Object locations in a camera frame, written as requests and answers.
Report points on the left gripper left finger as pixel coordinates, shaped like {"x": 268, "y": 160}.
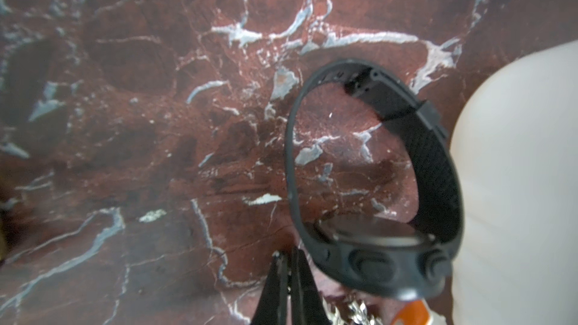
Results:
{"x": 272, "y": 306}

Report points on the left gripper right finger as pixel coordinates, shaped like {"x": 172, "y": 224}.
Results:
{"x": 306, "y": 304}

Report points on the white plastic storage tray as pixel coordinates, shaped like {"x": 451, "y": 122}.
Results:
{"x": 515, "y": 149}

